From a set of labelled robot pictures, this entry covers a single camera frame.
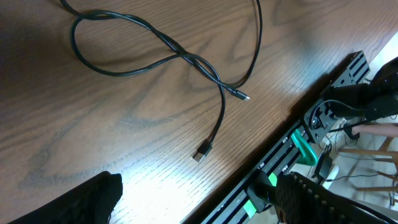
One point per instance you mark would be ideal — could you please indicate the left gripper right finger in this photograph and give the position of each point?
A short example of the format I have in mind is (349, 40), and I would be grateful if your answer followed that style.
(302, 201)

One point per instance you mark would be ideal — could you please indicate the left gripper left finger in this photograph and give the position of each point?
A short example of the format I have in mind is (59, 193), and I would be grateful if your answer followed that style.
(92, 202)

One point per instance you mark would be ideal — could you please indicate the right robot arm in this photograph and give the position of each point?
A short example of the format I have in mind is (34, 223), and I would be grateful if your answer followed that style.
(375, 100)

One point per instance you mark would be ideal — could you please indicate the green clamp handle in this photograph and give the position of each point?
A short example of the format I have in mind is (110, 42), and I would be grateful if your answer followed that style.
(308, 156)

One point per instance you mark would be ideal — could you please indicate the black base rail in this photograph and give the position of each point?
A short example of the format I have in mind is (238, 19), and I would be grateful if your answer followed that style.
(235, 202)

